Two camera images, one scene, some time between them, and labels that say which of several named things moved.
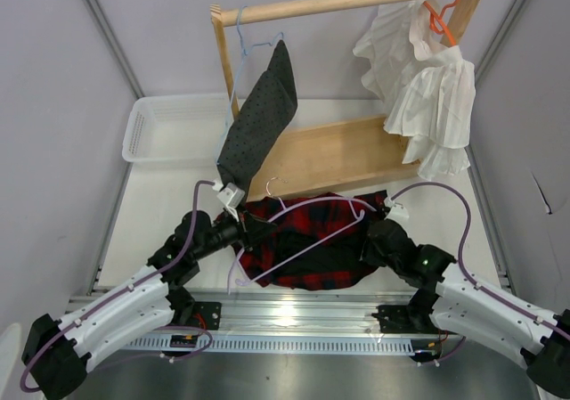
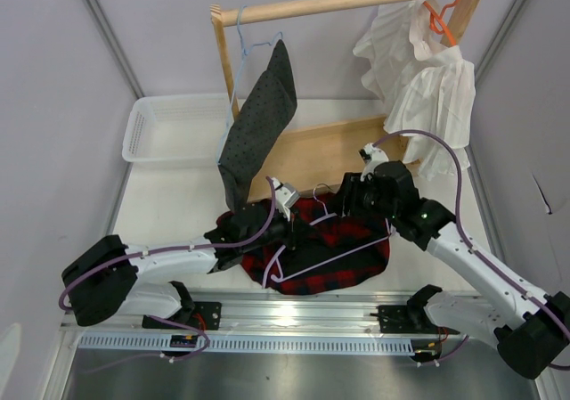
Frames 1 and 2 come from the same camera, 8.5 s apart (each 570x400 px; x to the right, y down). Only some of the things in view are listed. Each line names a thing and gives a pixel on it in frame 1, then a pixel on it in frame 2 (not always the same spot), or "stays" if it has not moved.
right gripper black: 369,256 -> 352,188
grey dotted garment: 273,101 stays
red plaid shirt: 317,241 stays
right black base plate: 405,319 stays
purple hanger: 357,216 -> 274,263
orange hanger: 436,21 stays
